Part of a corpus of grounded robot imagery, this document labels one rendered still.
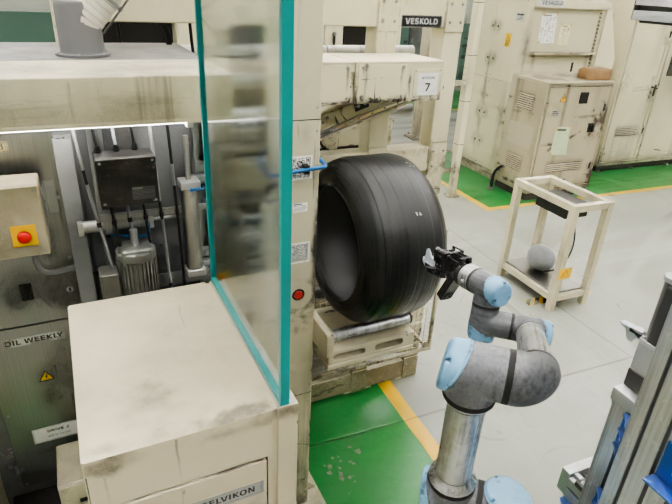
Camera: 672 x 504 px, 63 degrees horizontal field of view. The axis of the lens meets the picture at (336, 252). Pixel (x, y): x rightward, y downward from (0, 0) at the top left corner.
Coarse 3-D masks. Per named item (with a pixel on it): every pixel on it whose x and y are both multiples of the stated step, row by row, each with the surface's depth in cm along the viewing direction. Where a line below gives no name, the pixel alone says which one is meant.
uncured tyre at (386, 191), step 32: (352, 160) 185; (384, 160) 187; (320, 192) 202; (352, 192) 176; (384, 192) 174; (416, 192) 178; (320, 224) 223; (352, 224) 229; (384, 224) 171; (416, 224) 175; (320, 256) 222; (352, 256) 228; (384, 256) 171; (416, 256) 175; (320, 288) 213; (352, 288) 220; (384, 288) 176; (416, 288) 181; (352, 320) 199
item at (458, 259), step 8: (440, 248) 166; (456, 248) 166; (440, 256) 164; (448, 256) 162; (456, 256) 161; (464, 256) 160; (440, 264) 164; (448, 264) 162; (456, 264) 159; (464, 264) 159; (440, 272) 164; (448, 272) 163; (456, 272) 157; (456, 280) 157
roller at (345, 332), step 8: (384, 320) 201; (392, 320) 202; (400, 320) 204; (408, 320) 205; (336, 328) 195; (344, 328) 195; (352, 328) 196; (360, 328) 197; (368, 328) 198; (376, 328) 199; (384, 328) 201; (336, 336) 193; (344, 336) 194; (352, 336) 196
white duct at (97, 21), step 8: (80, 0) 149; (88, 0) 150; (96, 0) 150; (104, 0) 151; (112, 0) 153; (120, 0) 155; (88, 8) 150; (96, 8) 151; (104, 8) 153; (112, 8) 155; (88, 16) 151; (96, 16) 152; (104, 16) 154; (88, 24) 152; (96, 24) 154; (104, 24) 157
